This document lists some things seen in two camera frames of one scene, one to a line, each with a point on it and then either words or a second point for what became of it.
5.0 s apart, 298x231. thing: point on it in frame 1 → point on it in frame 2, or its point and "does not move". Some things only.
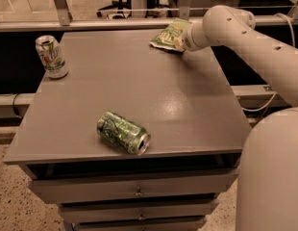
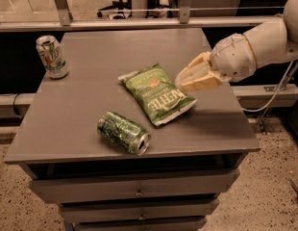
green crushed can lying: x=123 y=133 does not move
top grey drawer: x=62 y=191 does not move
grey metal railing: x=60 y=17 does not move
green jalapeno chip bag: x=165 y=38 → x=160 y=98
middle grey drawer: x=110 y=211 does not move
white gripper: x=187 y=38 → x=233 y=58
